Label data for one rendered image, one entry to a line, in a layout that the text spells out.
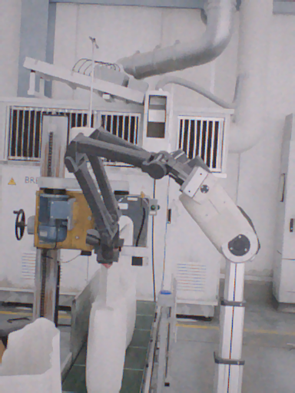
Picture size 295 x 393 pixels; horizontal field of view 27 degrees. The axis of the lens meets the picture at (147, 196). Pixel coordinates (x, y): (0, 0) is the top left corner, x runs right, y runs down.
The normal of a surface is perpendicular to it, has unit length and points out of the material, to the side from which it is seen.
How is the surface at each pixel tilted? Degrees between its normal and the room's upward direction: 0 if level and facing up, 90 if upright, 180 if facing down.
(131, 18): 90
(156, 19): 90
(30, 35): 90
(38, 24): 90
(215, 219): 115
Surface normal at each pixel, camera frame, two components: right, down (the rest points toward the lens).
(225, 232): 0.29, 0.48
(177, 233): -0.06, 0.05
